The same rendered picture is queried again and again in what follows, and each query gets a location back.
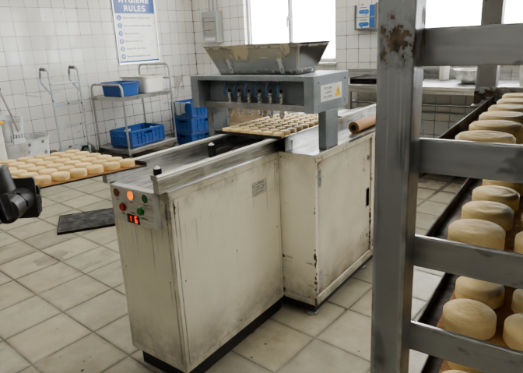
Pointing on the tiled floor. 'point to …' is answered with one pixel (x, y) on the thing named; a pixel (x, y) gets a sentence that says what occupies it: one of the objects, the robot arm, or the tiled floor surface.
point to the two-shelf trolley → (126, 118)
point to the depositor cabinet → (325, 216)
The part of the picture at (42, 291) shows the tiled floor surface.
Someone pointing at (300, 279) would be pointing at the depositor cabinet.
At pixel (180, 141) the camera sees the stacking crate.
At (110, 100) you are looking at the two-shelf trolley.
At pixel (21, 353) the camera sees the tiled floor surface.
